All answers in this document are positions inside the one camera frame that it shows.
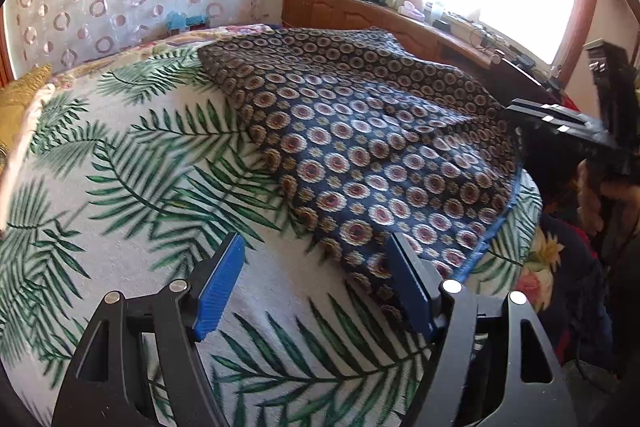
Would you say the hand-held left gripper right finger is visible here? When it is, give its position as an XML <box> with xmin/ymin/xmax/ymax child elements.
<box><xmin>386</xmin><ymin>232</ymin><xmax>572</xmax><ymax>427</ymax></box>

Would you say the yellow pillow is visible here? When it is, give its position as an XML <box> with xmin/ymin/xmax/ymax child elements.
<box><xmin>0</xmin><ymin>63</ymin><xmax>54</xmax><ymax>158</ymax></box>

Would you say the small blue toy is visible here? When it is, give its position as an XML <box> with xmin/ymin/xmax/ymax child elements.
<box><xmin>164</xmin><ymin>11</ymin><xmax>209</xmax><ymax>34</ymax></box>

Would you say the wooden cabinet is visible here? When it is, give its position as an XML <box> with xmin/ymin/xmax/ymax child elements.
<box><xmin>281</xmin><ymin>0</ymin><xmax>562</xmax><ymax>104</ymax></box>

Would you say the navy blue blanket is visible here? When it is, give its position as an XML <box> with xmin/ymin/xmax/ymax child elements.
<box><xmin>539</xmin><ymin>209</ymin><xmax>617</xmax><ymax>370</ymax></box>

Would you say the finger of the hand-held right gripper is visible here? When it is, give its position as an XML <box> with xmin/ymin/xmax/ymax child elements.
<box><xmin>505</xmin><ymin>98</ymin><xmax>603</xmax><ymax>128</ymax></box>
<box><xmin>520</xmin><ymin>117</ymin><xmax>613</xmax><ymax>146</ymax></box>

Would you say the navy medallion print garment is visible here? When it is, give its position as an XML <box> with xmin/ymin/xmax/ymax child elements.
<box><xmin>196</xmin><ymin>27</ymin><xmax>527</xmax><ymax>310</ymax></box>

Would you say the person's right hand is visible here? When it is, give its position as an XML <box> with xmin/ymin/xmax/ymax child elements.
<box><xmin>579</xmin><ymin>159</ymin><xmax>640</xmax><ymax>238</ymax></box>

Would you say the white palm leaf blanket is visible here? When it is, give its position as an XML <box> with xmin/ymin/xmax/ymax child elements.
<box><xmin>0</xmin><ymin>46</ymin><xmax>544</xmax><ymax>427</ymax></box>

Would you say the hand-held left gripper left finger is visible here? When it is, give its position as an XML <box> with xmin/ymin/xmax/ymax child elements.
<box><xmin>50</xmin><ymin>232</ymin><xmax>247</xmax><ymax>427</ymax></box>

